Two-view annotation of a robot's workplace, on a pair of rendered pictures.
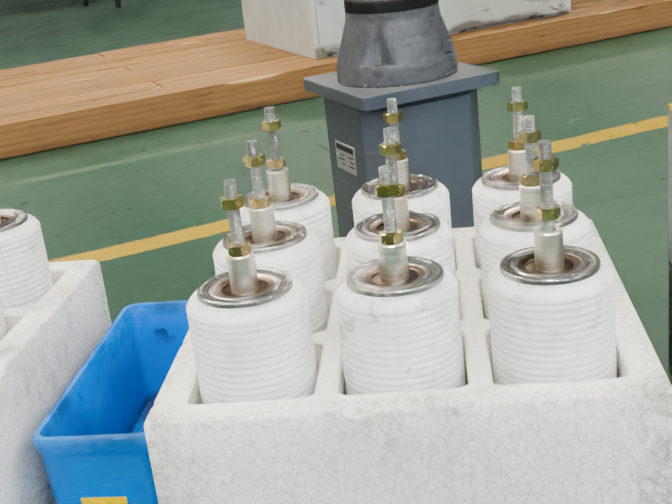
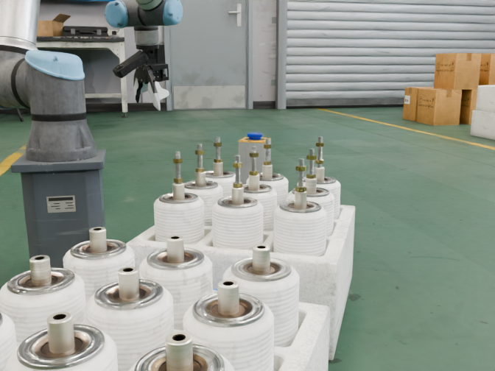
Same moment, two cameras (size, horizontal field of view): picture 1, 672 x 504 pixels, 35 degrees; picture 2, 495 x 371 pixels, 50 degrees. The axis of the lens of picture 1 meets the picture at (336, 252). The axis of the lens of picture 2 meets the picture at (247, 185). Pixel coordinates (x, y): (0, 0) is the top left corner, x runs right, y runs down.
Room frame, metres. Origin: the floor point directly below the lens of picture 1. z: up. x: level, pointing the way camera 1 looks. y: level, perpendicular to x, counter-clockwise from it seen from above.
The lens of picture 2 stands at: (0.72, 1.00, 0.50)
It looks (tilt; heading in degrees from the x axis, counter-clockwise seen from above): 13 degrees down; 279
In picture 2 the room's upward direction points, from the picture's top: straight up
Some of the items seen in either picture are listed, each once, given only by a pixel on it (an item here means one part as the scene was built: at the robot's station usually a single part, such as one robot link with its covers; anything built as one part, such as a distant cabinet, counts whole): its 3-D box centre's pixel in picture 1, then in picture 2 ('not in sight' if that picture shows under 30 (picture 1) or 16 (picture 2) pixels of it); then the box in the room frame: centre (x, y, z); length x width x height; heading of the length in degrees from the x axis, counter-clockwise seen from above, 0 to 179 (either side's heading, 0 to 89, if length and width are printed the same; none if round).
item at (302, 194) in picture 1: (280, 197); (178, 198); (1.01, 0.05, 0.25); 0.08 x 0.08 x 0.01
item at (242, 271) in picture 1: (242, 273); (300, 200); (0.78, 0.07, 0.26); 0.02 x 0.02 x 0.03
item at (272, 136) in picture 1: (273, 145); (177, 171); (1.01, 0.05, 0.31); 0.01 x 0.01 x 0.08
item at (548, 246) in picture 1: (548, 249); (319, 174); (0.75, -0.16, 0.26); 0.02 x 0.02 x 0.03
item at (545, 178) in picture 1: (546, 190); (320, 153); (0.75, -0.16, 0.31); 0.01 x 0.01 x 0.08
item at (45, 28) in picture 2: not in sight; (46, 26); (3.57, -4.06, 0.87); 0.40 x 0.30 x 0.23; 8
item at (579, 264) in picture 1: (549, 265); (319, 180); (0.75, -0.16, 0.25); 0.08 x 0.08 x 0.01
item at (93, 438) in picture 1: (146, 414); not in sight; (0.96, 0.21, 0.06); 0.30 x 0.11 x 0.12; 172
